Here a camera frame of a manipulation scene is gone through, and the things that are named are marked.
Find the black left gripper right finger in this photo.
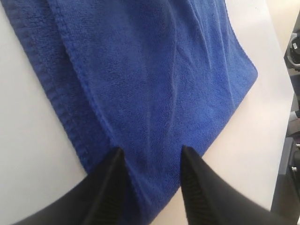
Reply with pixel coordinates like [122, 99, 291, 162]
[181, 146, 288, 225]

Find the blue towel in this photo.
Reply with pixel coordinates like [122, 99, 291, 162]
[1, 0, 257, 225]

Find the grey robot base equipment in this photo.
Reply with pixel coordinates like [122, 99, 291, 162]
[269, 23, 300, 218]

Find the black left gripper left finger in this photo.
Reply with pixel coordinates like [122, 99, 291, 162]
[17, 148, 128, 225]

